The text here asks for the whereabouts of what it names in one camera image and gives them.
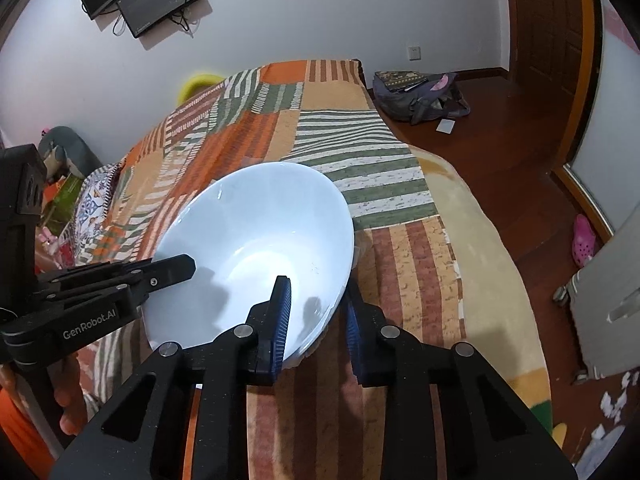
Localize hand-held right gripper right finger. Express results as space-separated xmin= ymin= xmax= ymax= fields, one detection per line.
xmin=346 ymin=280 xmax=578 ymax=480

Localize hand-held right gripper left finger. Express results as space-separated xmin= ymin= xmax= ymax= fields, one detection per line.
xmin=47 ymin=276 xmax=292 ymax=480

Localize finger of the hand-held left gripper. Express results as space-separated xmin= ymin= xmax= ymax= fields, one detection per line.
xmin=37 ymin=254 xmax=197 ymax=307

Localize white bowl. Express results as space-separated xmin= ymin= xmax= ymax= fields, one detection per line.
xmin=142 ymin=161 xmax=357 ymax=372

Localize person's left hand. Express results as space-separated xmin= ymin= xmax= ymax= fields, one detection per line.
xmin=50 ymin=351 xmax=108 ymax=437

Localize orange striped patchwork blanket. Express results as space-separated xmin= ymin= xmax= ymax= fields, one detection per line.
xmin=75 ymin=59 xmax=553 ymax=480

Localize patterned patchwork quilt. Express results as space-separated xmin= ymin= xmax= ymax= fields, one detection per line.
xmin=75 ymin=161 xmax=128 ymax=246

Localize green cardboard box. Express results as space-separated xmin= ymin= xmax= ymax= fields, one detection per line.
xmin=44 ymin=175 xmax=87 ymax=228

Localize grey plush toy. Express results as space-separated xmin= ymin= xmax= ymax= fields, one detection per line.
xmin=37 ymin=126 xmax=104 ymax=181

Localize beige fleece blanket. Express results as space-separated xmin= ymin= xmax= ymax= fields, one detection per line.
xmin=407 ymin=144 xmax=569 ymax=458

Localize pink clog shoe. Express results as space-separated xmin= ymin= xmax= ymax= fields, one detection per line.
xmin=571 ymin=213 xmax=597 ymax=268

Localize grey backpack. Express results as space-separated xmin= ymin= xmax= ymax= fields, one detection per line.
xmin=372 ymin=70 xmax=472 ymax=126

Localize white wheeled cabinet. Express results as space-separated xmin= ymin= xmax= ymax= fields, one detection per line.
xmin=554 ymin=217 xmax=640 ymax=387

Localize small black monitor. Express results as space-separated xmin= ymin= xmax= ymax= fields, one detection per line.
xmin=116 ymin=0 xmax=203 ymax=39

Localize scattered white paper scraps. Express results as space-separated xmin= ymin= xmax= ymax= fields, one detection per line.
xmin=589 ymin=370 xmax=638 ymax=443

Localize frosted glass sliding door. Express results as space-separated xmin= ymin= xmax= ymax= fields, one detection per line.
xmin=551 ymin=0 xmax=640 ymax=243

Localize wooden door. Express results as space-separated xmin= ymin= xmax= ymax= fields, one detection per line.
xmin=502 ymin=0 xmax=603 ymax=111

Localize yellow ring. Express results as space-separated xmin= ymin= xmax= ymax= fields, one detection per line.
xmin=179 ymin=72 xmax=224 ymax=107

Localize black monitor cable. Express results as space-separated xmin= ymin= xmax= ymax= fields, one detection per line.
xmin=112 ymin=7 xmax=202 ymax=39

